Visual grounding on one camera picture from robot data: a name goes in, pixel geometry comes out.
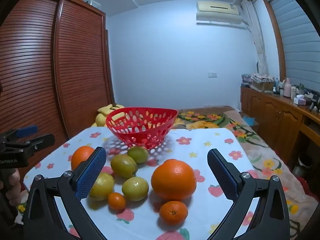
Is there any brown slatted wardrobe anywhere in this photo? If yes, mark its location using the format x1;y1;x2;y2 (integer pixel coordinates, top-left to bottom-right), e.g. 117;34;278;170
0;0;115;173

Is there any large orange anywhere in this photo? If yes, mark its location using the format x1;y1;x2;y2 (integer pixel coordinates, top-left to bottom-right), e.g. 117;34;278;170
151;159;197;202

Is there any large oval green fruit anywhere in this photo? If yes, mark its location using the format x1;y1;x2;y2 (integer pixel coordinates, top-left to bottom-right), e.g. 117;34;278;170
110;154;138;179

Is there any white floral tablecloth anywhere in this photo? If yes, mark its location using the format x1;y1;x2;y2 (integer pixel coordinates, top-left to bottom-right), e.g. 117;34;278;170
15;126;278;240

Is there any yellow-green lemon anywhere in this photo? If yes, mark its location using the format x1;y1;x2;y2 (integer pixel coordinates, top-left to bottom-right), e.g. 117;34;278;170
122;177;149;202
89;172;115;201

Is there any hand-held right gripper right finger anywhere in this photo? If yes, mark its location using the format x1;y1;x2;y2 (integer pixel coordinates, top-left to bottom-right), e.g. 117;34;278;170
207;148;292;240

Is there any dark waste bin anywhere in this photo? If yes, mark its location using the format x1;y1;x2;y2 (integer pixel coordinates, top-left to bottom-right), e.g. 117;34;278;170
292;154;313;178

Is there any floral bed blanket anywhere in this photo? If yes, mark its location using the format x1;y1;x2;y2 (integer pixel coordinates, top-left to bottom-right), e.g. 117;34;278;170
172;106;320;230

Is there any pink thermos jug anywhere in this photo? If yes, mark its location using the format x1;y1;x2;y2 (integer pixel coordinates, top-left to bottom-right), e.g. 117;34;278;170
283;78;292;98

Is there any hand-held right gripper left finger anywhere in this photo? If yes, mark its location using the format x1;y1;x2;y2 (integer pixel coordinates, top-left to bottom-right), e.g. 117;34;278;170
24;146;108;240

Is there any grey window blind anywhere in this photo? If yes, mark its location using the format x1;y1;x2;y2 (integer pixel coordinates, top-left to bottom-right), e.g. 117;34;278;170
271;0;320;90

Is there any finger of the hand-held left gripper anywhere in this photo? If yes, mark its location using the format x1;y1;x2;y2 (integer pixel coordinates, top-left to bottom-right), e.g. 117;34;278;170
25;133;55;153
6;126;38;139

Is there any blue cloth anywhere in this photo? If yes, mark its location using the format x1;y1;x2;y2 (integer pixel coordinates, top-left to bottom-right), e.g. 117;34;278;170
242;115;259;127

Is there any cardboard box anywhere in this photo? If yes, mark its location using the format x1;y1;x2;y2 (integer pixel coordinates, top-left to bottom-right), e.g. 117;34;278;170
250;80;274;92

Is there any pile of patterned packets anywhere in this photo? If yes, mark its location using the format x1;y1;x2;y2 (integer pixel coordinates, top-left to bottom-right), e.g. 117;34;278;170
251;73;275;83

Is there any medium orange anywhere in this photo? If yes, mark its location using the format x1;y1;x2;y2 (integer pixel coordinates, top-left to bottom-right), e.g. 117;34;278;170
71;145;96;172

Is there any tiny oval orange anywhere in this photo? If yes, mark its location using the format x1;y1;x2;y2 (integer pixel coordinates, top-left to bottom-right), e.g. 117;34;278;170
108;192;126;211

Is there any wooden window frame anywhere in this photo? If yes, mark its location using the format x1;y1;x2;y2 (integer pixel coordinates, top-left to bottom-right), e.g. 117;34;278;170
262;0;287;80

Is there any long wooden cabinet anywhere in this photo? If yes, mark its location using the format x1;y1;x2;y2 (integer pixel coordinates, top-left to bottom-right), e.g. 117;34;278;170
240;85;320;160

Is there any small mandarin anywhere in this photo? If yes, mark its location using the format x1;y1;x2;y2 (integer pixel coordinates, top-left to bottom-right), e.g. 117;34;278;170
159;200;188;226

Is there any wall air conditioner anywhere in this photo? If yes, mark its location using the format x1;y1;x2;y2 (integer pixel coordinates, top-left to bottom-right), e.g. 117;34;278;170
196;1;244;29

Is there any person's left hand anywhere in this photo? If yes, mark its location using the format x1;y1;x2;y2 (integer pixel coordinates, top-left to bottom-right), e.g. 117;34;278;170
7;169;22;207

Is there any red perforated plastic basket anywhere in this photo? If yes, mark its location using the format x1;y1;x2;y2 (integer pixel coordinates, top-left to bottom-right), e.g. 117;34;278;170
105;107;178;150

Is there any yellow plush toy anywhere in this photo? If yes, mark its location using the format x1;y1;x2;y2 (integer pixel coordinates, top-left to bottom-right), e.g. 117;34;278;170
91;103;125;128

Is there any pale floral curtain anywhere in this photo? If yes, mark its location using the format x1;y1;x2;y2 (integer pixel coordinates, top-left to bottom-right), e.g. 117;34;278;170
241;0;269;75

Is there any round green citrus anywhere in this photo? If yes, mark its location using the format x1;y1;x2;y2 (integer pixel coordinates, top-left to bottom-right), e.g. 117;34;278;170
127;146;149;165

